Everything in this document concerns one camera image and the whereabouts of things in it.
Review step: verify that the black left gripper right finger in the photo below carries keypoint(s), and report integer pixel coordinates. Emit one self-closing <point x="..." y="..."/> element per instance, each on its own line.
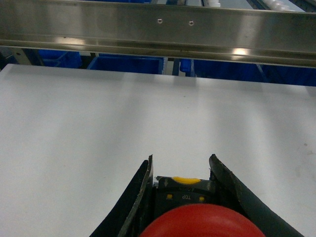
<point x="232" y="193"/>

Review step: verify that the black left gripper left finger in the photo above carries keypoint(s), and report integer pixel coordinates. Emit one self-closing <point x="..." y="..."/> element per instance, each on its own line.
<point x="133" y="211"/>

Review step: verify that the red mushroom push button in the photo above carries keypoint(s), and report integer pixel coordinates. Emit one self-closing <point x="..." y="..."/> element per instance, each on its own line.
<point x="187" y="207"/>

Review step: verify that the blue bin under rack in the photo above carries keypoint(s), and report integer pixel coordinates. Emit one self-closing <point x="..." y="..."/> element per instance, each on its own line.
<point x="128" y="64"/>

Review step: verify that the stainless steel roller rack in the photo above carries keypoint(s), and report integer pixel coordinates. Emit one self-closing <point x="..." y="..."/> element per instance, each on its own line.
<point x="222" y="34"/>

